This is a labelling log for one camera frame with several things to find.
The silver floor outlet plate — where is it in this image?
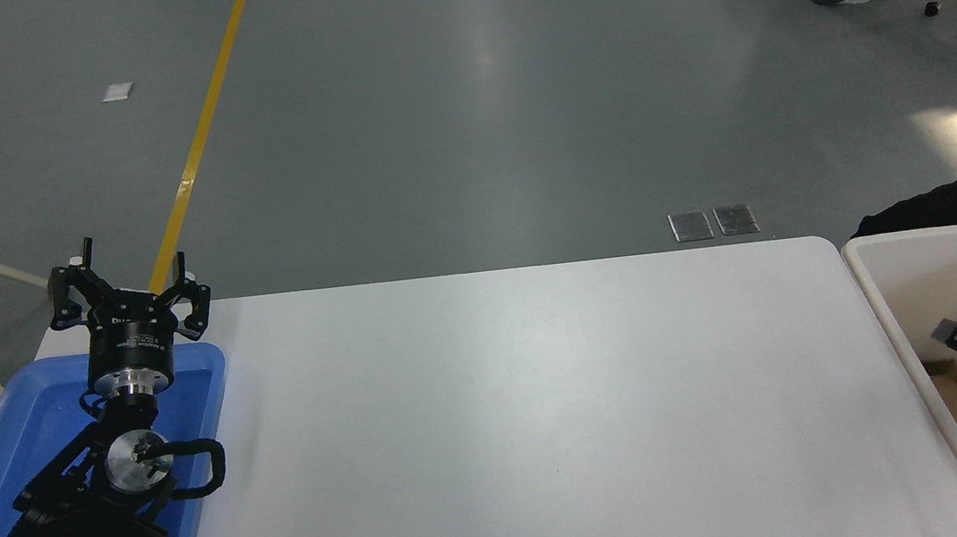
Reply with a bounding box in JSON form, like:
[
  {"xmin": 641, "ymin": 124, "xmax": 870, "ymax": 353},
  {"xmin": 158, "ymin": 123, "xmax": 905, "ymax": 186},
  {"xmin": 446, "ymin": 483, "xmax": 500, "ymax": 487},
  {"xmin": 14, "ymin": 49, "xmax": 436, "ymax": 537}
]
[
  {"xmin": 668, "ymin": 209, "xmax": 714, "ymax": 243},
  {"xmin": 713, "ymin": 203, "xmax": 760, "ymax": 238}
]

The yellow floor tape line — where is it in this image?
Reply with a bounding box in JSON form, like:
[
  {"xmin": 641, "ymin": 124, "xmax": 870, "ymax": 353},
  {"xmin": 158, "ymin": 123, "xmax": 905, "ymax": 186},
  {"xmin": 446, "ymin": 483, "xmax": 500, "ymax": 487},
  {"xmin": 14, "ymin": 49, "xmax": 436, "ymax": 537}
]
[{"xmin": 115, "ymin": 0, "xmax": 291, "ymax": 296}]

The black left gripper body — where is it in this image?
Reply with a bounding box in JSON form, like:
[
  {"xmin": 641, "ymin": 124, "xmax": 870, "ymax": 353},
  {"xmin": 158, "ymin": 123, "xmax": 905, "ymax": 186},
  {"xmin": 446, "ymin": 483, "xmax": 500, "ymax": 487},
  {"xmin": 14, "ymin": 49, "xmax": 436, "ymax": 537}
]
[{"xmin": 78, "ymin": 285, "xmax": 185, "ymax": 382}]

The blue plastic tray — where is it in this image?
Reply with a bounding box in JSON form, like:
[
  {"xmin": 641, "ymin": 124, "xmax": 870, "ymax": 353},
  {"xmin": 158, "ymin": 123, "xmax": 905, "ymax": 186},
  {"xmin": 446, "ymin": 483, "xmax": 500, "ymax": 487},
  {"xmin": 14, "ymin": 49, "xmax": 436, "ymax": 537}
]
[{"xmin": 0, "ymin": 337, "xmax": 246, "ymax": 537}]

